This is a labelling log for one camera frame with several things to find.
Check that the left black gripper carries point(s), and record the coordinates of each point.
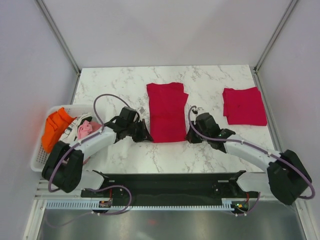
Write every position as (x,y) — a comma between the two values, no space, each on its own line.
(144,135)

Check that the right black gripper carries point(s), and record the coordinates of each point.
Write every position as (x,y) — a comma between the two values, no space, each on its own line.
(191,138)

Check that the red t-shirt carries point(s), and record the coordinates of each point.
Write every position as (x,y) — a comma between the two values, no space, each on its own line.
(167,112)
(244,107)

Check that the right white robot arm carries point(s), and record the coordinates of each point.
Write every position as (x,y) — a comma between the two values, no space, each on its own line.
(283,174)

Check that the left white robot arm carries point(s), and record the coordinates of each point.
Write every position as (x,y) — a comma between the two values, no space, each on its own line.
(64,166)

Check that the dusty rose t-shirt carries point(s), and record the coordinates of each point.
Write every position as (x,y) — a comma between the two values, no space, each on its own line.
(95,126)

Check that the pink t-shirt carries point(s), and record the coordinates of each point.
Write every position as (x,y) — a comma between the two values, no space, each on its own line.
(84,130)

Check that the white printed t-shirt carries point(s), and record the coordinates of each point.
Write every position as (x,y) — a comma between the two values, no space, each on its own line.
(70,134)

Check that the orange t-shirt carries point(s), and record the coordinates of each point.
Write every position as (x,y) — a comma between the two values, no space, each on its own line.
(55,125)

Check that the white plastic laundry basket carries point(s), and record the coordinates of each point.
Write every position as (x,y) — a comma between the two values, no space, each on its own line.
(40,156)

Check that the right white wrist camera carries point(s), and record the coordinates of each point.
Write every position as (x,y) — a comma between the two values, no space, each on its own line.
(197,110)

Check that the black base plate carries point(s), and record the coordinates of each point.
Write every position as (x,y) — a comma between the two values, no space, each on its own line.
(170,189)

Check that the white slotted cable duct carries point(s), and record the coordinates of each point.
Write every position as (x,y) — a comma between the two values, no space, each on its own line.
(224,205)

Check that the left aluminium frame post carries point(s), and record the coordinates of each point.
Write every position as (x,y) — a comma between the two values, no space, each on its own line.
(58,35)

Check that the aluminium frame post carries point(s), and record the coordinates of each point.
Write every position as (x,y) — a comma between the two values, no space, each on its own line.
(276,33)
(58,35)

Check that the right aluminium frame post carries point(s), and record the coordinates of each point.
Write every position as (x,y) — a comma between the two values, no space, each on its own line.
(276,33)

